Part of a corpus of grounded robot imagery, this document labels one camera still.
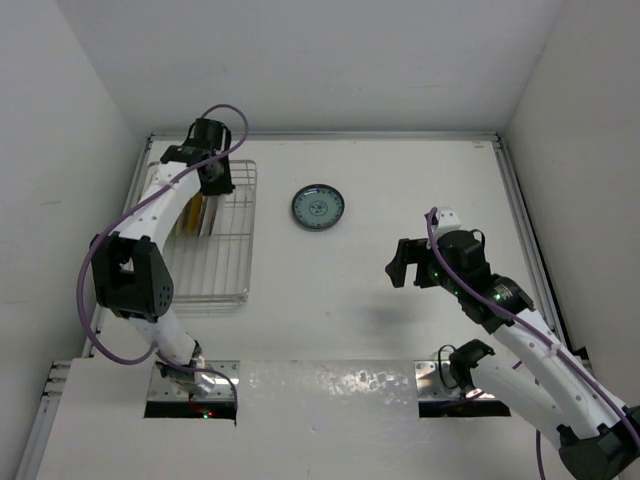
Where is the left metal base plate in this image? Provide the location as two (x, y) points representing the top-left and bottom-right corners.
(147, 359), (240, 403)

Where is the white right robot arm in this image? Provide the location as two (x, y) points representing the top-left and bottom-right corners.
(385, 230), (639, 479)

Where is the white plate orange sunburst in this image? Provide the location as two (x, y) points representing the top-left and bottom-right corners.
(207, 196), (225, 236)

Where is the teal blue patterned plate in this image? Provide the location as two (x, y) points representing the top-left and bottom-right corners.
(290, 183), (346, 231)

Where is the yellow plate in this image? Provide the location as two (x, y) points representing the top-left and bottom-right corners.
(183, 193), (203, 235)

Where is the metal base plate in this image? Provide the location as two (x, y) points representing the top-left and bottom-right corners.
(147, 359), (240, 403)
(414, 359), (496, 403)

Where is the plain white plate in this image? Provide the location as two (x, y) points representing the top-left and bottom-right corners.
(198, 196), (211, 236)

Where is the metal wire dish rack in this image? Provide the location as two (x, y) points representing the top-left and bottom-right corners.
(113, 158), (259, 307)

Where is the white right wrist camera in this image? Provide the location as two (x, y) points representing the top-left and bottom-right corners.
(429, 207), (461, 235)

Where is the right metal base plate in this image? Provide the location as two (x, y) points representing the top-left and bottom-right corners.
(414, 359), (496, 403)

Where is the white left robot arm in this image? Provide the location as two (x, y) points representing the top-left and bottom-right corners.
(92, 118), (234, 398)

